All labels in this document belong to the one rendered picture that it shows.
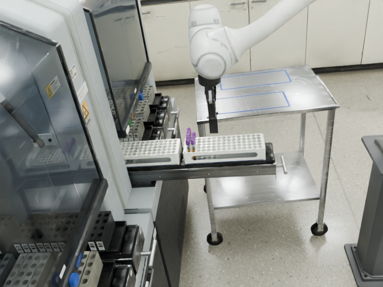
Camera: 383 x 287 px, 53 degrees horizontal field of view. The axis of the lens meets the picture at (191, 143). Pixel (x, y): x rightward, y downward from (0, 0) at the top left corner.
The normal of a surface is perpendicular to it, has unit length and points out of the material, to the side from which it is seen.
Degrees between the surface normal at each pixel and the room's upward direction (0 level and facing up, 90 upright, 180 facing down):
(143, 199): 0
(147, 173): 90
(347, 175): 0
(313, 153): 0
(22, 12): 29
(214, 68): 93
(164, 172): 90
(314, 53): 90
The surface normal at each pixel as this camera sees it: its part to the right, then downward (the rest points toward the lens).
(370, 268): -0.75, 0.45
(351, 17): -0.07, 0.57
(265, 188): -0.12, -0.82
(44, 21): 0.38, -0.74
